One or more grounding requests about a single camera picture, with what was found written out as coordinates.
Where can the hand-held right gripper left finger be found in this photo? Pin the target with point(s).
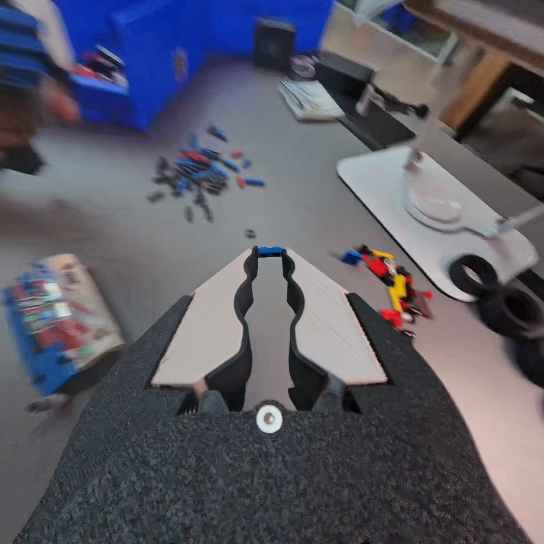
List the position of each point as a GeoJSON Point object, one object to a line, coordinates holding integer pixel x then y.
{"type": "Point", "coordinates": [199, 340]}

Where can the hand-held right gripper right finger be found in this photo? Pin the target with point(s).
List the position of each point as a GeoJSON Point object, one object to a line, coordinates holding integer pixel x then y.
{"type": "Point", "coordinates": [335, 335]}

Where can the small blue toy brick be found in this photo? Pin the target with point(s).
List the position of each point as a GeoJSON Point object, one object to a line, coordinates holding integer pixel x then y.
{"type": "Point", "coordinates": [270, 251]}

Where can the grey desk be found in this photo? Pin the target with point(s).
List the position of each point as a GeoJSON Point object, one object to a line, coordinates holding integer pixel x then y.
{"type": "Point", "coordinates": [127, 221]}

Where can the pile of red yellow bricks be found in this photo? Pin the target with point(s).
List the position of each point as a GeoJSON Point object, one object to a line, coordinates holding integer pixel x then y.
{"type": "Point", "coordinates": [395, 289]}

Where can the blue square toy brick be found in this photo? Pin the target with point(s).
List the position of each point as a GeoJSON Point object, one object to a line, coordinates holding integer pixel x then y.
{"type": "Point", "coordinates": [350, 257]}

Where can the black toy tire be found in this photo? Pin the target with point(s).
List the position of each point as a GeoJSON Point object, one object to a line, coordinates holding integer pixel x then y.
{"type": "Point", "coordinates": [488, 314]}
{"type": "Point", "coordinates": [457, 276]}
{"type": "Point", "coordinates": [527, 365]}

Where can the printed cardboard box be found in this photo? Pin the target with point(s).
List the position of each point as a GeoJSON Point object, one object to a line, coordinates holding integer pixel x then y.
{"type": "Point", "coordinates": [55, 323]}

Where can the white monitor stand base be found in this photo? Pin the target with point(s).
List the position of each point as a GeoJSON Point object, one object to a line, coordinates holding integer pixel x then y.
{"type": "Point", "coordinates": [382, 191]}

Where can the pile of blue black bricks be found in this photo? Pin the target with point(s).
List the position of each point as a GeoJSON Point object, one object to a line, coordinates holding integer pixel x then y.
{"type": "Point", "coordinates": [204, 174]}

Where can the dark flat object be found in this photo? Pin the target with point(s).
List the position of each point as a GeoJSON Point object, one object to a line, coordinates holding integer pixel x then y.
{"type": "Point", "coordinates": [374, 123]}

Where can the instruction booklet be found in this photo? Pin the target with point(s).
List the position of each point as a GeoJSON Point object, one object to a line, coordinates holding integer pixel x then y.
{"type": "Point", "coordinates": [310, 100]}

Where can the large blue box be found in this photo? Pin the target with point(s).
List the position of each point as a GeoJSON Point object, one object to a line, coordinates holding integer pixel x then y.
{"type": "Point", "coordinates": [148, 63]}

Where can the wooden furniture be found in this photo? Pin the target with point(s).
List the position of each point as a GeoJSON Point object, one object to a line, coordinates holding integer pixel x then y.
{"type": "Point", "coordinates": [480, 85]}

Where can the black box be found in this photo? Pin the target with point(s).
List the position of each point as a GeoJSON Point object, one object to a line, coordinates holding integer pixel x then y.
{"type": "Point", "coordinates": [274, 42]}

